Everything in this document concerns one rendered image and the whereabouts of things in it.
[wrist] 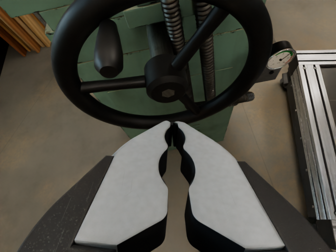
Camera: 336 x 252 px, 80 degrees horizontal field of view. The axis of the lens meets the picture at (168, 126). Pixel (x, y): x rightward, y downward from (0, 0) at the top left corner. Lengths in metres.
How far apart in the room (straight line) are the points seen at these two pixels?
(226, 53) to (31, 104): 1.38
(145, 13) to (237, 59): 0.33
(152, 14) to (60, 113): 1.23
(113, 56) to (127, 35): 0.29
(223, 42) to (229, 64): 0.08
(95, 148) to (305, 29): 1.53
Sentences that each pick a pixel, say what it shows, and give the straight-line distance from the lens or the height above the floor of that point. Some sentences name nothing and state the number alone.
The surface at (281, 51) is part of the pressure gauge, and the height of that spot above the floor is 0.69.
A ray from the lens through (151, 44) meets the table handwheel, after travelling 0.33.
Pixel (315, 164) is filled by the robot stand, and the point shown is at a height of 0.20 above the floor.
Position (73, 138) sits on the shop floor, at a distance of 1.34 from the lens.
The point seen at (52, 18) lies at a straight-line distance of 0.47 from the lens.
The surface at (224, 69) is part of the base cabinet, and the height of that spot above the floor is 0.59.
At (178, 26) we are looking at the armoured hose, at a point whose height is 0.84.
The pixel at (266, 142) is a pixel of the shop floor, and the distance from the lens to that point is 1.17.
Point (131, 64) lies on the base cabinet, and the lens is 0.53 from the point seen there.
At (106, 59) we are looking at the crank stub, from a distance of 0.18.
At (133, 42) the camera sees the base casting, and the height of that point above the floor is 0.74.
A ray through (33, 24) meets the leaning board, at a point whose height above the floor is 0.18.
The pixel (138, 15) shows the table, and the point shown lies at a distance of 0.33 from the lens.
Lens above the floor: 1.04
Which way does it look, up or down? 64 degrees down
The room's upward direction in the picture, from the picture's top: 18 degrees counter-clockwise
